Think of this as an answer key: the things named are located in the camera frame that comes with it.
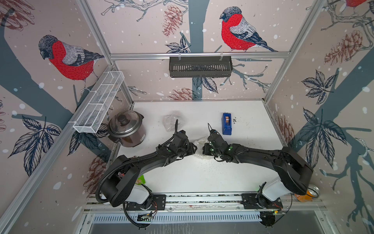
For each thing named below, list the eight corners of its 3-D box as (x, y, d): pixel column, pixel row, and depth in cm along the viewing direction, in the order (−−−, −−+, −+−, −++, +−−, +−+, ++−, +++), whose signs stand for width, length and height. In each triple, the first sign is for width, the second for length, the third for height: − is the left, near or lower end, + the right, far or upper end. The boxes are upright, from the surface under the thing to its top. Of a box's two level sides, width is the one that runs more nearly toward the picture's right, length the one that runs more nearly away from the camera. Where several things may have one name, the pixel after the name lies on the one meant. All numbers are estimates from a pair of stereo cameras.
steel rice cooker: (116, 150, 95) (101, 134, 80) (124, 127, 107) (113, 109, 92) (144, 150, 95) (135, 133, 79) (150, 127, 107) (142, 109, 91)
